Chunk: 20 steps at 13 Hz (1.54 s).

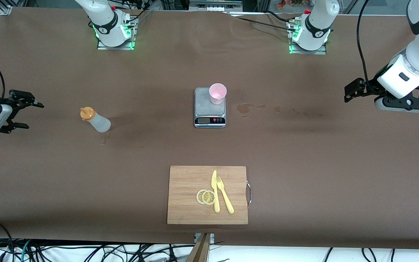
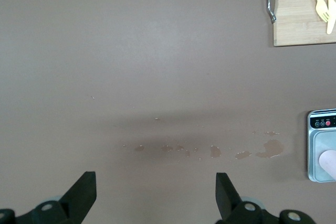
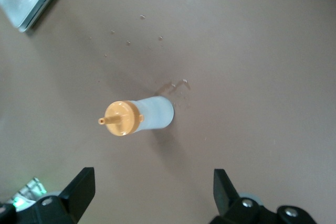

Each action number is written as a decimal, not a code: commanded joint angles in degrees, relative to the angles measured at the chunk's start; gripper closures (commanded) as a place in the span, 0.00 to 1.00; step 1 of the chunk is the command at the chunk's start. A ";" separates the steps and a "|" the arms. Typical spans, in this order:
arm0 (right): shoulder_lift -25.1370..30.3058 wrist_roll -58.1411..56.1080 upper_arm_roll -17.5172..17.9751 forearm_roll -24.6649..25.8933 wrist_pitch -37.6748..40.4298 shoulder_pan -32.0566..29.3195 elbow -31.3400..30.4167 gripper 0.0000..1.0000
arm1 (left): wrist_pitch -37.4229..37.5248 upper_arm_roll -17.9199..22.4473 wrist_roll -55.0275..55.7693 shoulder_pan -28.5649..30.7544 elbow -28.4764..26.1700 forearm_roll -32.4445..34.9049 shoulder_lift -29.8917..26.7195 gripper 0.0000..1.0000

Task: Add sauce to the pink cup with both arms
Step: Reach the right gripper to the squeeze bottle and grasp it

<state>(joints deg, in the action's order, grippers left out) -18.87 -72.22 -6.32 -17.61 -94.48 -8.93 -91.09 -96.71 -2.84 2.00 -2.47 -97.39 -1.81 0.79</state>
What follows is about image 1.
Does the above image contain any wooden post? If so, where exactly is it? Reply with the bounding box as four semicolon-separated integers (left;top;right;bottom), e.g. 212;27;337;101
186;233;212;262

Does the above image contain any silver kitchen scale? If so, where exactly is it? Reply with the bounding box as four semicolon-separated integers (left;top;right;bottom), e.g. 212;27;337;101
194;87;227;128

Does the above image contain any pink plastic cup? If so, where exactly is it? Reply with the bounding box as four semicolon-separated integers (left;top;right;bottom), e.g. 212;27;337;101
209;83;227;106

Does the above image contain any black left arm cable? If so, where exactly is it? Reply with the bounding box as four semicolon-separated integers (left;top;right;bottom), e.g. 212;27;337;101
356;0;371;84

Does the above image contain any grey power strip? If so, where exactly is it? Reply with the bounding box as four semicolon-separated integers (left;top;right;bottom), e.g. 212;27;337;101
189;0;243;12

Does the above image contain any teal floor cable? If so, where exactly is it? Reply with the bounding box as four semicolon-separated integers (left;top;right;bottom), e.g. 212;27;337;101
20;239;32;262

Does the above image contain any sauce bottle with orange cap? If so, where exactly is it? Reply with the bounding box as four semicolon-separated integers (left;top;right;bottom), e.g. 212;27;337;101
80;107;111;133

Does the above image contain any wooden cutting board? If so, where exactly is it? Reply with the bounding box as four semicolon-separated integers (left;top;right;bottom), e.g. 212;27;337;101
167;166;249;225

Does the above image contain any yellow plastic knife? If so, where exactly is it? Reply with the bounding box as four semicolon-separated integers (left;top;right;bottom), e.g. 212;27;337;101
211;170;220;213

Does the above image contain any yellow plastic fork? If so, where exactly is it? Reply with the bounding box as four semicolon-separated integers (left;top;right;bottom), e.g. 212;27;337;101
216;176;235;214

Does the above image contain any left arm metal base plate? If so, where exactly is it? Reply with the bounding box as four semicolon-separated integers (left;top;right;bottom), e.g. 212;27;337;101
288;17;327;55

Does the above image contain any black cable on table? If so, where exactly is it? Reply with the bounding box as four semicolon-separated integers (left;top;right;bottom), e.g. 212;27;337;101
228;10;301;33

